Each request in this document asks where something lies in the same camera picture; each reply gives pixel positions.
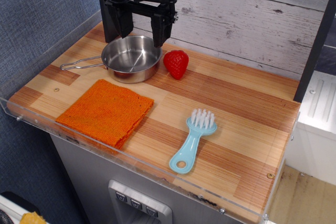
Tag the black vertical post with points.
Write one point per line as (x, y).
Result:
(315, 51)
(110, 32)

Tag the clear acrylic table guard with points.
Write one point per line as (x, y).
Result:
(235, 167)

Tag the small steel pot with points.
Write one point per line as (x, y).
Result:
(132, 59)

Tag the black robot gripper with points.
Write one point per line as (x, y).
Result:
(161, 12)

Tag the light blue scrub brush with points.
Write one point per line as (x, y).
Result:
(200, 123)

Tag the red plastic strawberry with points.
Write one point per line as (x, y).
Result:
(176, 62)

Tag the black vertical post right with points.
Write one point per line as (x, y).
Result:
(315, 51)

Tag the white toy sink unit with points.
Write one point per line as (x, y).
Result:
(311, 148)

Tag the grey toy fridge cabinet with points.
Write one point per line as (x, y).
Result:
(116, 189)

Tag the yellow object bottom left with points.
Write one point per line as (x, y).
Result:
(32, 218)

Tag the orange knitted towel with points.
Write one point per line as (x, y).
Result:
(107, 112)

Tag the black vertical post left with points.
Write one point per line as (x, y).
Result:
(110, 32)

